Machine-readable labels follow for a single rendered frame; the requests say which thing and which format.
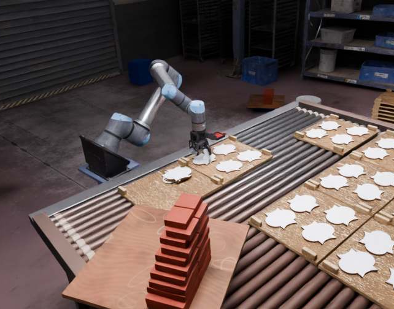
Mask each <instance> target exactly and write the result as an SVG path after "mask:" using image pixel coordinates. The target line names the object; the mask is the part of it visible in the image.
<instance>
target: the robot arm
mask: <svg viewBox="0 0 394 309"><path fill-rule="evenodd" d="M149 72H150V74H151V75H152V77H154V78H155V79H156V80H157V82H156V88H155V90H154V92H153V94H152V95H151V97H150V99H149V101H148V102H147V104H146V105H145V107H144V109H143V111H142V112H141V114H140V115H139V118H138V119H137V120H134V121H133V122H132V120H133V119H131V118H130V117H128V116H125V115H122V114H120V113H114V114H113V115H112V117H111V118H110V121H109V122H108V124H107V126H106V128H105V130H104V131H103V133H102V134H101V135H100V136H99V137H98V138H97V139H96V140H95V141H94V142H95V143H98V144H100V145H103V146H104V147H105V148H107V149H109V150H110V151H113V152H114V153H116V154H117V153H118V149H119V146H120V142H121V140H122V139H124V140H126V141H128V142H129V143H131V144H132V145H135V146H137V147H141V146H143V145H145V144H146V143H147V142H148V140H149V138H150V134H149V131H150V124H151V123H152V121H153V119H154V117H155V116H156V114H157V112H158V111H159V109H160V107H161V106H162V104H163V102H164V100H165V99H168V100H169V101H171V102H172V103H173V104H174V105H176V106H177V107H178V108H180V109H181V110H182V111H183V112H185V113H187V114H188V115H190V116H191V125H192V131H190V138H191V140H189V147H190V149H191V148H193V151H191V153H190V154H194V153H195V156H198V155H199V152H201V151H203V152H204V156H203V160H209V164H211V159H212V152H211V147H210V145H209V142H208V141H207V139H206V138H209V139H211V140H216V138H217V136H216V135H215V134H212V133H211V134H210V133H208V132H206V119H205V107H204V102H203V101H192V100H191V99H189V98H188V97H187V96H186V95H184V94H183V93H182V92H180V91H179V90H178V89H179V87H180V85H181V83H182V76H181V75H180V74H179V73H178V72H177V71H176V70H174V69H173V68H172V67H171V66H170V65H168V64H167V63H166V62H165V61H163V60H160V59H156V60H154V61H152V62H151V63H150V65H149ZM190 142H191V143H192V146H190ZM205 148H206V149H205ZM203 149H204V150H203Z"/></svg>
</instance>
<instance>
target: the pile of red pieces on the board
mask: <svg viewBox="0 0 394 309"><path fill-rule="evenodd" d="M207 210H208V203H204V202H202V196H197V195H193V194H185V193H182V194H181V195H180V197H179V198H178V200H177V202H176V203H175V204H174V206H173V207H172V209H171V210H170V212H169V213H168V215H167V216H166V217H165V219H164V225H165V226H167V227H166V229H165V230H164V231H163V233H162V234H161V236H160V243H162V244H161V246H160V247H159V249H158V251H157V252H156V254H155V260H156V263H155V265H154V266H153V268H152V270H151V271H150V280H149V284H148V285H147V292H148V294H147V295H146V297H145V302H146V304H147V307H149V308H152V309H189V307H190V305H191V303H192V301H193V298H194V296H195V294H196V292H197V290H198V288H199V284H200V282H201V280H202V279H203V276H204V274H205V271H206V269H207V267H208V265H209V263H210V261H211V246H210V238H209V236H208V235H209V232H210V231H209V227H207V224H208V222H209V215H205V214H206V212H207Z"/></svg>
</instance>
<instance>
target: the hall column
mask: <svg viewBox="0 0 394 309"><path fill-rule="evenodd" d="M244 31H245V0H233V53H234V60H233V73H230V72H229V74H228V75H225V76H226V77H229V78H235V79H239V78H241V77H242V75H241V74H242V70H241V69H242V59H244Z"/></svg>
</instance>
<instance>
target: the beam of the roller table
mask: <svg viewBox="0 0 394 309"><path fill-rule="evenodd" d="M298 104H299V103H297V102H292V103H289V104H287V105H285V106H283V107H280V108H278V109H275V110H273V111H271V112H268V113H265V114H264V115H261V116H259V117H256V118H254V119H252V120H250V121H247V122H245V123H242V124H240V125H238V126H235V127H233V128H231V129H229V130H226V131H224V132H221V133H226V135H225V137H224V138H222V139H220V140H211V139H209V138H208V139H207V141H208V142H209V145H210V146H212V145H215V144H216V143H219V142H221V141H223V140H226V139H228V136H229V135H232V136H234V135H237V134H239V133H241V132H244V131H246V130H248V129H250V128H253V127H255V126H257V125H259V124H262V123H264V122H266V121H268V120H271V119H273V118H275V117H277V116H279V115H282V114H284V113H287V112H289V111H291V110H293V109H295V108H297V107H298ZM191 151H193V148H191V149H190V147H186V148H184V149H182V150H179V151H177V152H175V153H172V154H170V155H167V156H165V157H163V158H160V159H158V160H156V161H154V162H151V163H149V164H146V165H144V166H142V167H139V168H137V169H134V170H132V171H130V172H128V173H125V174H123V175H121V176H119V177H116V178H113V179H111V180H109V181H107V182H104V183H101V184H100V185H97V186H95V187H92V188H90V189H88V190H86V191H83V192H81V193H78V194H76V195H74V196H71V197H69V198H67V199H65V200H62V201H60V202H57V203H55V204H53V205H50V206H48V207H45V208H43V209H41V210H38V211H36V212H34V213H32V214H29V215H28V216H29V220H30V222H31V225H32V226H33V228H34V229H35V230H36V227H35V225H34V221H33V217H34V216H36V215H38V214H40V213H43V212H45V213H46V214H47V215H48V217H49V218H51V217H53V216H54V215H55V214H57V213H62V212H64V211H66V210H69V209H70V208H73V207H75V206H77V205H80V204H82V203H84V202H86V201H88V200H91V199H93V198H95V197H98V196H100V195H102V194H104V193H107V192H109V191H111V190H113V189H115V188H118V187H119V186H122V185H125V184H127V183H129V182H131V181H133V180H136V179H138V178H141V177H143V176H144V175H147V174H149V173H152V172H154V171H156V170H158V169H160V168H162V167H165V166H167V165H170V164H172V163H174V162H176V161H178V159H181V158H182V157H184V158H186V157H187V156H190V155H192V154H190V153H191Z"/></svg>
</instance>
